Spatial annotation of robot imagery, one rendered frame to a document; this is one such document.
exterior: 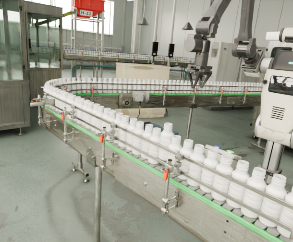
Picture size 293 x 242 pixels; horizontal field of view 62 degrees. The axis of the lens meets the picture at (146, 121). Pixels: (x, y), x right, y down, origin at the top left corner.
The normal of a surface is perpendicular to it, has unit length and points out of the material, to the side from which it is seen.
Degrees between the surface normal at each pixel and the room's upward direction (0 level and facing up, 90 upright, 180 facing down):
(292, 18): 90
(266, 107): 90
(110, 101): 90
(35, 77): 90
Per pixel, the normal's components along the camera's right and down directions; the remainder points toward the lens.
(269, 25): -0.73, 0.13
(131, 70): 0.42, 0.29
